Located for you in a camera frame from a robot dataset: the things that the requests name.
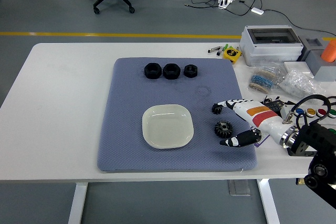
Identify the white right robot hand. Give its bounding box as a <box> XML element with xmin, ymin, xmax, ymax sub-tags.
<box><xmin>215</xmin><ymin>99</ymin><xmax>291</xmax><ymax>148</ymax></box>

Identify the large black gear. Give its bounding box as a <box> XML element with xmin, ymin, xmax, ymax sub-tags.
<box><xmin>214</xmin><ymin>120</ymin><xmax>232</xmax><ymax>138</ymax></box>

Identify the white four-button control box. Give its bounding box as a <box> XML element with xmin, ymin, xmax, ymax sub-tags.
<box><xmin>279</xmin><ymin>103</ymin><xmax>336</xmax><ymax>130</ymax></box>

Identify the white flat box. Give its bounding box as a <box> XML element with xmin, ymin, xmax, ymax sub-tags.
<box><xmin>283</xmin><ymin>61</ymin><xmax>314</xmax><ymax>78</ymax></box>

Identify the small black hex nut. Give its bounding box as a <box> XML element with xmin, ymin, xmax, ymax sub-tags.
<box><xmin>183</xmin><ymin>64</ymin><xmax>199</xmax><ymax>78</ymax></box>

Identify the large black hex nut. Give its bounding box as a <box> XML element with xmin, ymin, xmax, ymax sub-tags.
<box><xmin>144</xmin><ymin>62</ymin><xmax>162</xmax><ymax>80</ymax></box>
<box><xmin>163</xmin><ymin>62</ymin><xmax>181</xmax><ymax>80</ymax></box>

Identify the black digital display module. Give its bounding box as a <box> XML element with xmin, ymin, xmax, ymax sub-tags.
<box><xmin>262</xmin><ymin>98</ymin><xmax>288</xmax><ymax>112</ymax></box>

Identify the purple-edged label card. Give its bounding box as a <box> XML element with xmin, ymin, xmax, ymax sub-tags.
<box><xmin>254</xmin><ymin>132</ymin><xmax>271</xmax><ymax>148</ymax></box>

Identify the bag of resistor strips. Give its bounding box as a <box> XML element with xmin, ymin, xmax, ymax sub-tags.
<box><xmin>248</xmin><ymin>62</ymin><xmax>287</xmax><ymax>95</ymax></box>

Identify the clear plastic bag of parts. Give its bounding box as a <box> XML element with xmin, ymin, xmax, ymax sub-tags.
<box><xmin>278</xmin><ymin>69</ymin><xmax>328</xmax><ymax>104</ymax></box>

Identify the yellow tape measure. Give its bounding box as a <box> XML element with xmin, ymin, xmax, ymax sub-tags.
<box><xmin>223</xmin><ymin>47</ymin><xmax>242</xmax><ymax>64</ymax></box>

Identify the grey floor plate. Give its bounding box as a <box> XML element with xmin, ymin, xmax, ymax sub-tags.
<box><xmin>227</xmin><ymin>180</ymin><xmax>251</xmax><ymax>197</ymax></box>

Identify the light grey block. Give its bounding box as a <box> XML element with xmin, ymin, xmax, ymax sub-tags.
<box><xmin>307</xmin><ymin>49</ymin><xmax>336</xmax><ymax>82</ymax></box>

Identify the dark grey square tray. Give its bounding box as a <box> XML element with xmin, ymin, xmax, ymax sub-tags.
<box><xmin>299</xmin><ymin>35</ymin><xmax>325</xmax><ymax>61</ymax></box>

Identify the white table leg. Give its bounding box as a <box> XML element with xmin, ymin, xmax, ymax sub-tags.
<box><xmin>67</xmin><ymin>183</ymin><xmax>89</xmax><ymax>224</ymax></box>
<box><xmin>256</xmin><ymin>179</ymin><xmax>281</xmax><ymax>224</ymax></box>

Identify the white square plate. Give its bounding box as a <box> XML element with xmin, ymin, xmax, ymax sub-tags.
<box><xmin>142</xmin><ymin>104</ymin><xmax>194</xmax><ymax>151</ymax></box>

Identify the orange cylinder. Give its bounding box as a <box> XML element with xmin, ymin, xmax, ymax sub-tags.
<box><xmin>320</xmin><ymin>39</ymin><xmax>336</xmax><ymax>63</ymax></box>

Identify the white power strip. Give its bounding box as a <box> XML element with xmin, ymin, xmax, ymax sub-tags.
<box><xmin>217</xmin><ymin>0</ymin><xmax>235</xmax><ymax>9</ymax></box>

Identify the blue-grey textured mat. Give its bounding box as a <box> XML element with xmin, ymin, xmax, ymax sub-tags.
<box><xmin>97</xmin><ymin>57</ymin><xmax>258</xmax><ymax>174</ymax></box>

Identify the grey electrical enclosure box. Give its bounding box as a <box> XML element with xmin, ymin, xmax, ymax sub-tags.
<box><xmin>239</xmin><ymin>25</ymin><xmax>305</xmax><ymax>67</ymax></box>

